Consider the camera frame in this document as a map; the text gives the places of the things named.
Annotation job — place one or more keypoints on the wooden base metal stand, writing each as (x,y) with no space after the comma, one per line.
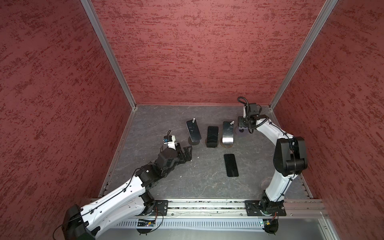
(225,145)

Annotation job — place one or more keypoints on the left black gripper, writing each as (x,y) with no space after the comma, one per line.
(188,155)

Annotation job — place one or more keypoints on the white-edged black phone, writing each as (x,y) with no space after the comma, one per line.
(231,165)

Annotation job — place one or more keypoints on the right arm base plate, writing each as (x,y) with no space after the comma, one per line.
(255,208)

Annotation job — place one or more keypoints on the right aluminium corner post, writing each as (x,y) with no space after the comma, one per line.
(313,33)

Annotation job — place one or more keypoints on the grey round phone stand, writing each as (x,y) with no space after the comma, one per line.
(193,143)

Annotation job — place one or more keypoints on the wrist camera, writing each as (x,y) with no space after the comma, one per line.
(252,109)
(170,142)

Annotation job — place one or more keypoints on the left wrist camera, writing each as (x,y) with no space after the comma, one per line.
(170,142)

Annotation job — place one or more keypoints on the white slotted cable duct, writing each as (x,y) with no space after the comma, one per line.
(248,225)

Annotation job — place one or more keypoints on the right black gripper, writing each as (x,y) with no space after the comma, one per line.
(240,122)

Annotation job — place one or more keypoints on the black phone on wooden stand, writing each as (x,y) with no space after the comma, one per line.
(212,136)

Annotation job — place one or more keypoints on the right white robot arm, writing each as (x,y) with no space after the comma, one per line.
(290,159)

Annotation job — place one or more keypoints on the left aluminium corner post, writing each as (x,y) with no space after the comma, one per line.
(97,26)

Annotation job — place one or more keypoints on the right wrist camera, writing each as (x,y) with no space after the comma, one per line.
(252,109)

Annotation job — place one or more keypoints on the purple phone stand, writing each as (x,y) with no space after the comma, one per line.
(240,131)

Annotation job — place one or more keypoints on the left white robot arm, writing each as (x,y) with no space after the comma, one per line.
(129,200)

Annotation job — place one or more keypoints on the purple phone on stand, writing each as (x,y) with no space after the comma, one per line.
(193,129)

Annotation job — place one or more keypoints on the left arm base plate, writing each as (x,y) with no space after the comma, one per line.
(155,207)

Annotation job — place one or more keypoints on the aluminium corner post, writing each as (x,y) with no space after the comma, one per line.
(313,33)
(97,26)

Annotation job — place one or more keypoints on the aluminium rail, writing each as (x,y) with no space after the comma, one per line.
(223,208)

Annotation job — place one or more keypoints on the silver-edged phone with sticker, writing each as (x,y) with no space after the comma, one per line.
(228,132)

